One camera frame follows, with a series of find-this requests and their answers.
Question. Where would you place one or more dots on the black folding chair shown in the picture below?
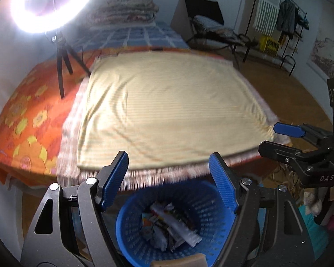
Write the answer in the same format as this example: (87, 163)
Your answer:
(203, 5)

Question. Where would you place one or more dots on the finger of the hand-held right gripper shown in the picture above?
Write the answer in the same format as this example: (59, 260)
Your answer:
(278, 151)
(288, 130)

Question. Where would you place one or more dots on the blue garment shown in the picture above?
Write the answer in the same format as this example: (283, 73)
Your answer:
(302, 21)

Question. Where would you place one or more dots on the black clothes rack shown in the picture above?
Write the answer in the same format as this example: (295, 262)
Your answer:
(288, 58)

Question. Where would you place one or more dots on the yellow striped mat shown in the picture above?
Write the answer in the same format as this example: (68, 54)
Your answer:
(169, 103)

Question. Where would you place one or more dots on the checked fringed blanket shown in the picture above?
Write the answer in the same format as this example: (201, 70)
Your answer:
(69, 133)

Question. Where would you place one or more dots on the white striped towel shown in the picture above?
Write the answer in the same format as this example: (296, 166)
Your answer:
(267, 8)

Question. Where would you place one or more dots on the folded floral quilts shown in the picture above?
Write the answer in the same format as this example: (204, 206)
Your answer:
(122, 11)

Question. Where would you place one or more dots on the wall poster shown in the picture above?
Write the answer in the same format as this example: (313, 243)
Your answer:
(323, 52)

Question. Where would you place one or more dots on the white long wrapper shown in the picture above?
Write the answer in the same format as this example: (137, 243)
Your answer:
(183, 228)

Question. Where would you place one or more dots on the blue checked blanket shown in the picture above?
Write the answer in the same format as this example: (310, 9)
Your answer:
(144, 36)

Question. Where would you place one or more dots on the striped cushion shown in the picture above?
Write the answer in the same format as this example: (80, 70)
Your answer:
(217, 29)

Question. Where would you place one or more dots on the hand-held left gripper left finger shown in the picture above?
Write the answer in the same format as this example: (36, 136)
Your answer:
(115, 178)

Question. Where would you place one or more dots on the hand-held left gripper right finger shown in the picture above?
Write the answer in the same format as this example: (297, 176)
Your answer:
(222, 183)

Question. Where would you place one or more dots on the white plush toy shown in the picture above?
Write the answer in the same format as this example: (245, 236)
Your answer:
(313, 201)

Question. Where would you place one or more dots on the dark jacket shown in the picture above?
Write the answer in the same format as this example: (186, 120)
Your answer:
(285, 16)

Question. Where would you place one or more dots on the blue plastic basket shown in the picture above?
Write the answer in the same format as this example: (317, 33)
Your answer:
(211, 228)

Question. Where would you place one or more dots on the yellow crate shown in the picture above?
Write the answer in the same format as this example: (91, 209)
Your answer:
(268, 44)

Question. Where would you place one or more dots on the beige board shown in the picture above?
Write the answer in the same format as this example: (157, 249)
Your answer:
(181, 12)

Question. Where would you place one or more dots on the orange floral bed sheet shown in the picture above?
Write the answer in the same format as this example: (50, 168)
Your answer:
(25, 122)

